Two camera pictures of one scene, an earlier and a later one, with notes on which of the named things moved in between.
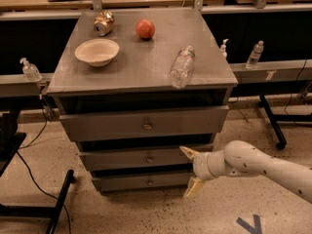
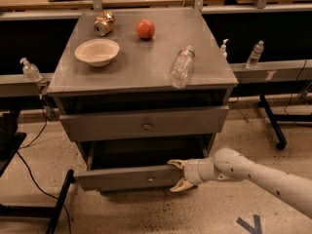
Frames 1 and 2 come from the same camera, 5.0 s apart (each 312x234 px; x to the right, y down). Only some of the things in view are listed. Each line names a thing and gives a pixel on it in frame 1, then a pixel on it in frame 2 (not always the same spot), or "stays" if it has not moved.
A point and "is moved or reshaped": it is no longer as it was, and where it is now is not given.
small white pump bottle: [222, 48] stays
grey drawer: [138, 158] is moved or reshaped
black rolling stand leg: [275, 118] stays
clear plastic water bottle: [181, 67] stays
